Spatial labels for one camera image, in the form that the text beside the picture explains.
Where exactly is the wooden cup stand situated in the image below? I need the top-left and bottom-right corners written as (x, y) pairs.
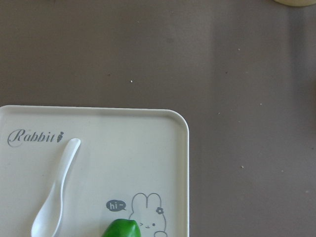
top-left (274, 0), bottom-right (316, 7)

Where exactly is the cream rabbit tray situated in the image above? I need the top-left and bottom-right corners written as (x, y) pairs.
top-left (0, 106), bottom-right (190, 237)

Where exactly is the white ceramic spoon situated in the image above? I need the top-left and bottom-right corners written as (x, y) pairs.
top-left (31, 138), bottom-right (81, 237)

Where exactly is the green lime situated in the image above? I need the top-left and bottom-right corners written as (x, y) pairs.
top-left (101, 219), bottom-right (141, 237)

